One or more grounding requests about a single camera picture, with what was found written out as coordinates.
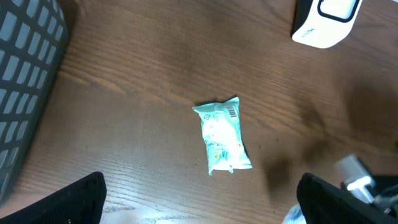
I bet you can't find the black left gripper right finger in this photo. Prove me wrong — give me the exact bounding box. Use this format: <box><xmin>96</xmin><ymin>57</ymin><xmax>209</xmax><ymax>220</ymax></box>
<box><xmin>297</xmin><ymin>173</ymin><xmax>397</xmax><ymax>224</ymax></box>

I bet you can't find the dark grey plastic basket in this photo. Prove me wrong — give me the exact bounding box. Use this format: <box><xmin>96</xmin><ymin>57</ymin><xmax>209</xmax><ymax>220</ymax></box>
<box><xmin>1</xmin><ymin>0</ymin><xmax>69</xmax><ymax>204</ymax></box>

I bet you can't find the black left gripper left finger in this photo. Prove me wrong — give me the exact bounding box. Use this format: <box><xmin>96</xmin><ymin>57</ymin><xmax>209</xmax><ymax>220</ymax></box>
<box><xmin>1</xmin><ymin>171</ymin><xmax>107</xmax><ymax>224</ymax></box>

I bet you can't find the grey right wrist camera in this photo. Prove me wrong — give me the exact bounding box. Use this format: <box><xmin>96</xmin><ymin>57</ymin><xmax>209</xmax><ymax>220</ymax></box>
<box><xmin>335</xmin><ymin>154</ymin><xmax>376</xmax><ymax>204</ymax></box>

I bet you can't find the orange tissue packet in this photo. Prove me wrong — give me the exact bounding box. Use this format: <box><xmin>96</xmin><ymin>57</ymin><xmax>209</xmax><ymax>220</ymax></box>
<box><xmin>282</xmin><ymin>204</ymin><xmax>307</xmax><ymax>224</ymax></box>

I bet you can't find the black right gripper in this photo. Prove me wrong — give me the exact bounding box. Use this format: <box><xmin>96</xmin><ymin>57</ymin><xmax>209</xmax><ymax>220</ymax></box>
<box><xmin>371</xmin><ymin>175</ymin><xmax>397</xmax><ymax>215</ymax></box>

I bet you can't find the mint green wipes packet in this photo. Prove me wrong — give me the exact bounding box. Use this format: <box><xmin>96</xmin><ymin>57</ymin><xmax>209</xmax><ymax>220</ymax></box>
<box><xmin>193</xmin><ymin>96</ymin><xmax>252</xmax><ymax>175</ymax></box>

